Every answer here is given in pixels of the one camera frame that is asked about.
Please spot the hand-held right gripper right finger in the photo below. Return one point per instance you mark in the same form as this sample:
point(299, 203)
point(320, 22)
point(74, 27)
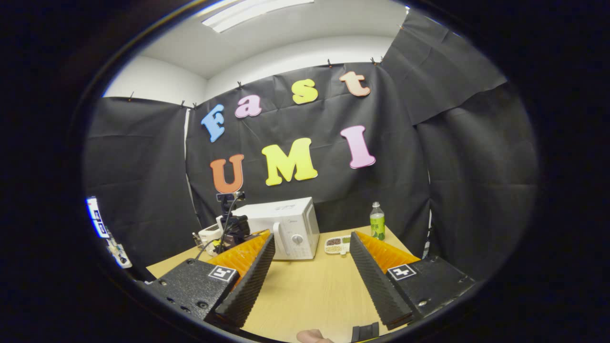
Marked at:
point(374, 286)

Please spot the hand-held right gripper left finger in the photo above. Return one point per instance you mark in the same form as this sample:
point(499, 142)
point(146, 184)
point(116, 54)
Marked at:
point(250, 286)

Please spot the white microwave oven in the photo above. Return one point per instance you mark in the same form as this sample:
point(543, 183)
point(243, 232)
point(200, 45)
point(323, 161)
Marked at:
point(286, 214)

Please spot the white toaster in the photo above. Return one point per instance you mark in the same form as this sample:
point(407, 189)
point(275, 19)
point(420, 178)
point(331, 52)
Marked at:
point(209, 233)

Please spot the white divided snack tray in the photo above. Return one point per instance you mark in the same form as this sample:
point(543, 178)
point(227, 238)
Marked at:
point(336, 245)

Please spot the green drink bottle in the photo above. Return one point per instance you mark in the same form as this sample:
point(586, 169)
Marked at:
point(377, 228)

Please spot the black backdrop cloth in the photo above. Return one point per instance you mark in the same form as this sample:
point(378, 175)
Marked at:
point(143, 166)

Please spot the white side desk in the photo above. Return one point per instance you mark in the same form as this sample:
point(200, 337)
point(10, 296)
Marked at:
point(119, 252)

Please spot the bright monitor screen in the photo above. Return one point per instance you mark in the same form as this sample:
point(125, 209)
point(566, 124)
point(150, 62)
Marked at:
point(96, 216)

